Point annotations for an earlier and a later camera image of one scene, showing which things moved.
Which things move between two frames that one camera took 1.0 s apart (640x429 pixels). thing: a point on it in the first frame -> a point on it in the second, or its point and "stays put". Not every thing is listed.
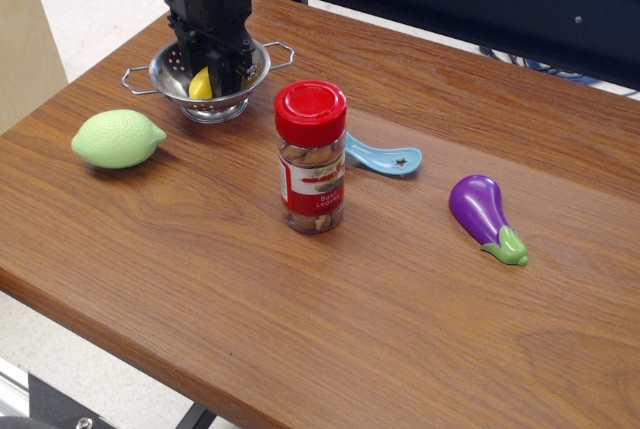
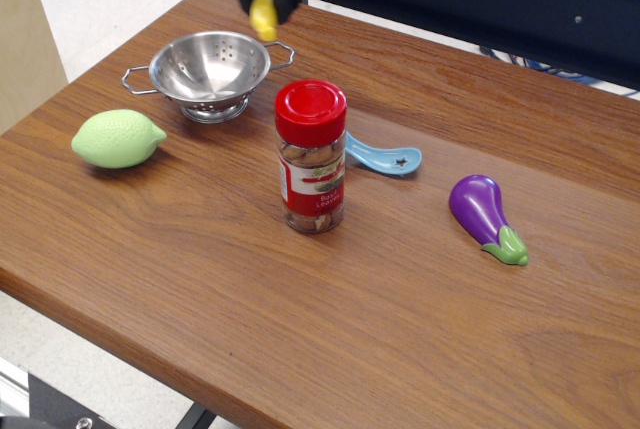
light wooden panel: (31, 66) stays put
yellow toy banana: (200, 86) -> (263, 11)
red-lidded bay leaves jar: (310, 126) stays put
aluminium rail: (14, 390) stays put
